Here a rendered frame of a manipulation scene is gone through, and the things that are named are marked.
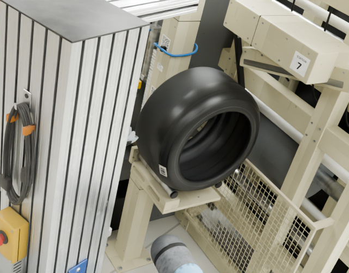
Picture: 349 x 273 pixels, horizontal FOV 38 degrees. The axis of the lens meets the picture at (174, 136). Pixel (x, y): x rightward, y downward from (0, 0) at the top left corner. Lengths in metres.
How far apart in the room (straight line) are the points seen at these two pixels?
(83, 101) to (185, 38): 1.37
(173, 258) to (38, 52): 0.74
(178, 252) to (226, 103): 0.90
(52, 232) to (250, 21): 1.44
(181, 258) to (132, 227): 1.60
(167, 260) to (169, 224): 2.14
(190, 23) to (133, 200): 1.14
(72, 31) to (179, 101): 1.18
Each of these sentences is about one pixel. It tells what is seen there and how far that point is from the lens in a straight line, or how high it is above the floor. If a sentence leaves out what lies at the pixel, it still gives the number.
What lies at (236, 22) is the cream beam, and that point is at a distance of 2.48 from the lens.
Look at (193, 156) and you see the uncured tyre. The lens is 2.73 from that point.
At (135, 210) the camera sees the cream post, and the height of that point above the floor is 0.45.
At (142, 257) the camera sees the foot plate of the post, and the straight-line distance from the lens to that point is 3.39.
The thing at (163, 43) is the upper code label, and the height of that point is 1.50.
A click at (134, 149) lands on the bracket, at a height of 0.95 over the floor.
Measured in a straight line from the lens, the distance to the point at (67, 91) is 1.11.
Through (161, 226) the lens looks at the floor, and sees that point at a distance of 3.65.
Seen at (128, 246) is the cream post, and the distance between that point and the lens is 3.25.
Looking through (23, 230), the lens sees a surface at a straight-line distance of 1.42.
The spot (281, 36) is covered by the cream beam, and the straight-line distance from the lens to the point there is 2.26.
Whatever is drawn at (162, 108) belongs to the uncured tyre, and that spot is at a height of 1.35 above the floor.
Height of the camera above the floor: 2.45
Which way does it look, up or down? 32 degrees down
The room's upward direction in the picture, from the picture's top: 15 degrees clockwise
